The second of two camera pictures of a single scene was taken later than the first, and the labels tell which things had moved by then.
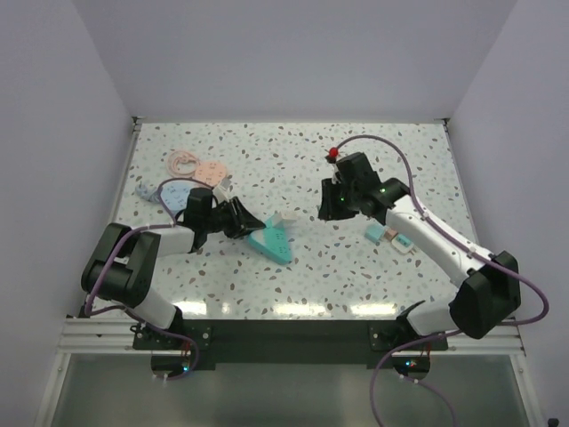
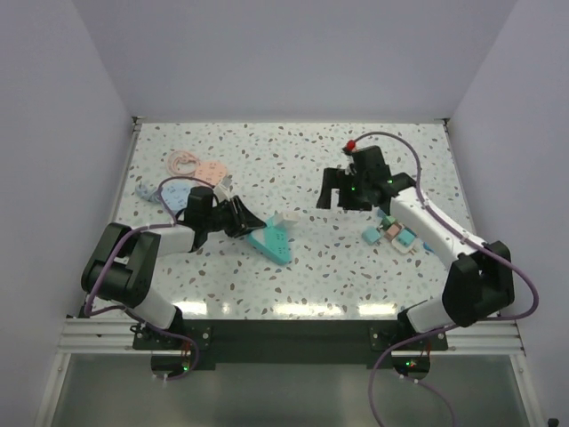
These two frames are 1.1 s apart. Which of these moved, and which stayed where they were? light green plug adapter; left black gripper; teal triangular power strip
Moved: light green plug adapter
Stayed: left black gripper; teal triangular power strip
